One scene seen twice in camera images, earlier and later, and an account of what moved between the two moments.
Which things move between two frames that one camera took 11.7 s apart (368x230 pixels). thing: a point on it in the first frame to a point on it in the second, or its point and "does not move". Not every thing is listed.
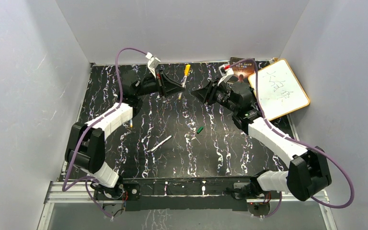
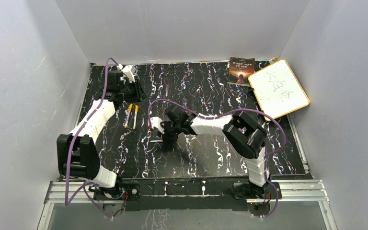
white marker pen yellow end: (183, 83) to (136, 109)
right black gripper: (206, 94) to (166, 136)
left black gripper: (168, 86) to (139, 95)
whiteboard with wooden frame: (279, 91) does not move
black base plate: (150, 194) does not move
